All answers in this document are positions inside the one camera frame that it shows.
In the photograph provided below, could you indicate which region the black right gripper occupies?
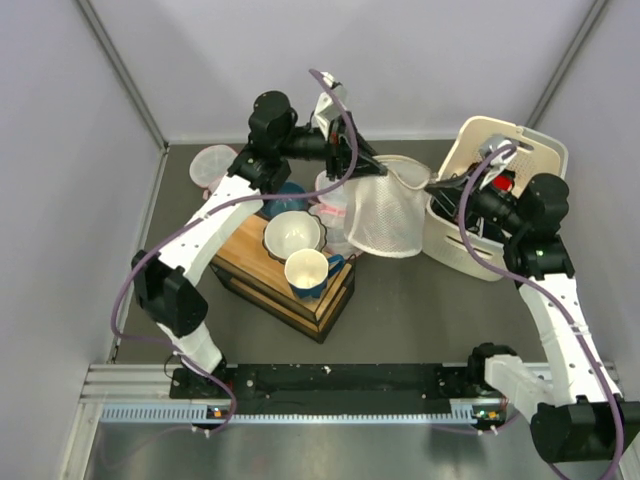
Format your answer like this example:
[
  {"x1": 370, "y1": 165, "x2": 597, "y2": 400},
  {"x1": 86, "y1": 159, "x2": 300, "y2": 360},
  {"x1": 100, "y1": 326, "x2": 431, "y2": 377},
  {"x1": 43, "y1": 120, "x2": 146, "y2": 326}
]
[{"x1": 425, "y1": 162, "x2": 528, "y2": 236}]

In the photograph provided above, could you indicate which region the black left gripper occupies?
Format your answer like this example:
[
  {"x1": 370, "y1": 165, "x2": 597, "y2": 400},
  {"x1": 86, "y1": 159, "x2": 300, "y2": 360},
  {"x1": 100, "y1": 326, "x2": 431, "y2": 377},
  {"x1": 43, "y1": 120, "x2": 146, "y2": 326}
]
[{"x1": 277, "y1": 110, "x2": 388, "y2": 182}]

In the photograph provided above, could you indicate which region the white mesh laundry bag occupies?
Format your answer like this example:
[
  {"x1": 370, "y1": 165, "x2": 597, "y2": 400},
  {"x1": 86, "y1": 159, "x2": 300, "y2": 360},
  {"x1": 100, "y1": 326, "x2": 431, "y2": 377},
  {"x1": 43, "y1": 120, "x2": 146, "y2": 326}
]
[{"x1": 343, "y1": 155, "x2": 432, "y2": 259}]

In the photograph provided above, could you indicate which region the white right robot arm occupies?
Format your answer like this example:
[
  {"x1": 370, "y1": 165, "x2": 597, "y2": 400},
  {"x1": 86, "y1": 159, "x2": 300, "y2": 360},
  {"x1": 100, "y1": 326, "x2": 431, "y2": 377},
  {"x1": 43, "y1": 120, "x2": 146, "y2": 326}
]
[{"x1": 425, "y1": 173, "x2": 639, "y2": 464}]

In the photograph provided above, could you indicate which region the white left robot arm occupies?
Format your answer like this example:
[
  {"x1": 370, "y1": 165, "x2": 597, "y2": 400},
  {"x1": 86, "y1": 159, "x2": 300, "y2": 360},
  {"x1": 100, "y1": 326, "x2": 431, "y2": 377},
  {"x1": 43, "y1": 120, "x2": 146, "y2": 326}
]
[{"x1": 132, "y1": 84, "x2": 387, "y2": 397}]

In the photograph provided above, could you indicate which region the pink-trimmed mesh laundry bag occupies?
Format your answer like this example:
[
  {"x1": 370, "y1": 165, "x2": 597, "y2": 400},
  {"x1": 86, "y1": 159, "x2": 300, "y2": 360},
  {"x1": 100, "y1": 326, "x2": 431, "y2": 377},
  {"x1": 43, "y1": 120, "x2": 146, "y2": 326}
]
[{"x1": 309, "y1": 186, "x2": 362, "y2": 258}]

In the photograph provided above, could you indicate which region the white plastic laundry basket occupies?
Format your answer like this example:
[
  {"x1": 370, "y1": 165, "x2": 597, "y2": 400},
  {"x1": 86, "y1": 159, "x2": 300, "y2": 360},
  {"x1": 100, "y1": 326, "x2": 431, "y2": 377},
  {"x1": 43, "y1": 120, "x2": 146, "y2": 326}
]
[{"x1": 422, "y1": 115, "x2": 570, "y2": 282}]

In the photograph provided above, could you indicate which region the red clothing in basket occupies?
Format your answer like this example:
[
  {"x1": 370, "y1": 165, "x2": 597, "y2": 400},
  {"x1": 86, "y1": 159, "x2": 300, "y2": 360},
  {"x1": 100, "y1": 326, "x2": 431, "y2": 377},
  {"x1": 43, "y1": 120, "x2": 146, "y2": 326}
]
[{"x1": 492, "y1": 175, "x2": 515, "y2": 192}]

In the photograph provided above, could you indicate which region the blue bowl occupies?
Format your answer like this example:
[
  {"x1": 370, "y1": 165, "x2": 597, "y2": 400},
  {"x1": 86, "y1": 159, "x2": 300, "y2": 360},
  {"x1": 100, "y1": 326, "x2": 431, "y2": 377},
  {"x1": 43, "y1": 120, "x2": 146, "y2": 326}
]
[{"x1": 260, "y1": 181, "x2": 308, "y2": 219}]

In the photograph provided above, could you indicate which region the white scalloped bowl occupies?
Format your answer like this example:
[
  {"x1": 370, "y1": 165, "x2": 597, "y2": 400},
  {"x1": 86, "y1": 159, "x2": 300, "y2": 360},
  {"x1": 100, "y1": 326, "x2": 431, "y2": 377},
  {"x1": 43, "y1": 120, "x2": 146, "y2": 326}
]
[{"x1": 263, "y1": 211, "x2": 327, "y2": 262}]

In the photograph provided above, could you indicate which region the blue and white cup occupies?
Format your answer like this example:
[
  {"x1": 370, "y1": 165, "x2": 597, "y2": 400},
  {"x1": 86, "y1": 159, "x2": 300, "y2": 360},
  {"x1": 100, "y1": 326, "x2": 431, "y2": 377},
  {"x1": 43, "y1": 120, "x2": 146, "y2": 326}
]
[{"x1": 284, "y1": 249, "x2": 346, "y2": 301}]

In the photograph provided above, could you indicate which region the wooden tiered stand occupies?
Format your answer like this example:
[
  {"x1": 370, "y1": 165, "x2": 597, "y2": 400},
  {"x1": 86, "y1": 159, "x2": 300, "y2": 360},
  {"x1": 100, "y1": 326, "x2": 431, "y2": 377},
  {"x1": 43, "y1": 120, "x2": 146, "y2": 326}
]
[{"x1": 210, "y1": 215, "x2": 356, "y2": 344}]

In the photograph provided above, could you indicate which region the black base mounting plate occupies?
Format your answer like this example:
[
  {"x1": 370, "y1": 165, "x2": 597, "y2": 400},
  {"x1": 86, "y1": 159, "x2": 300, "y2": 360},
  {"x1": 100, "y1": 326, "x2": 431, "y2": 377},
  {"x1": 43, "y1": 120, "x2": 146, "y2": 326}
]
[{"x1": 168, "y1": 362, "x2": 506, "y2": 416}]

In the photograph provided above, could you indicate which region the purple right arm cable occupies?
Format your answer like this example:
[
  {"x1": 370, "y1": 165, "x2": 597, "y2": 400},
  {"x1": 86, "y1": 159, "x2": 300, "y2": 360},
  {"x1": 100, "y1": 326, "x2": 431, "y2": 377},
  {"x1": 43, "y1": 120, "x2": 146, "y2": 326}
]
[{"x1": 457, "y1": 144, "x2": 626, "y2": 480}]

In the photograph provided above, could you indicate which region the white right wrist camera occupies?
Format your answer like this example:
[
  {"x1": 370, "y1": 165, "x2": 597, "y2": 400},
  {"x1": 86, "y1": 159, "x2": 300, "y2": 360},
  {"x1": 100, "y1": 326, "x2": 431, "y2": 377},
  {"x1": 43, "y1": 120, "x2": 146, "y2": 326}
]
[{"x1": 479, "y1": 135, "x2": 517, "y2": 190}]

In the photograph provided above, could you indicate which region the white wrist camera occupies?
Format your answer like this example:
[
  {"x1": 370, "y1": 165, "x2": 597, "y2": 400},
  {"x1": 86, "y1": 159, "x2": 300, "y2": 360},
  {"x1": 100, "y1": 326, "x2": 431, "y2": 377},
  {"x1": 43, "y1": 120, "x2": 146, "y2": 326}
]
[
  {"x1": 479, "y1": 135, "x2": 517, "y2": 190},
  {"x1": 312, "y1": 72, "x2": 347, "y2": 140}
]

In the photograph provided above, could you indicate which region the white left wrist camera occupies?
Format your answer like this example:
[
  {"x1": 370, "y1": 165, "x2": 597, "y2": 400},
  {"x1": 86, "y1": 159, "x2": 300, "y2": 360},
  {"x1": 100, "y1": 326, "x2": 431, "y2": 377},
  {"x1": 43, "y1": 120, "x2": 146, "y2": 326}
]
[{"x1": 312, "y1": 72, "x2": 347, "y2": 140}]

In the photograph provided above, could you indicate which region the grey slotted cable duct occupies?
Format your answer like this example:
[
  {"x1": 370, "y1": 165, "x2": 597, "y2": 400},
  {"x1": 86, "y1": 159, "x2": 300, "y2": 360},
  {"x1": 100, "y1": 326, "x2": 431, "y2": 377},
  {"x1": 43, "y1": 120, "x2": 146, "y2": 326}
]
[{"x1": 100, "y1": 403, "x2": 506, "y2": 426}]

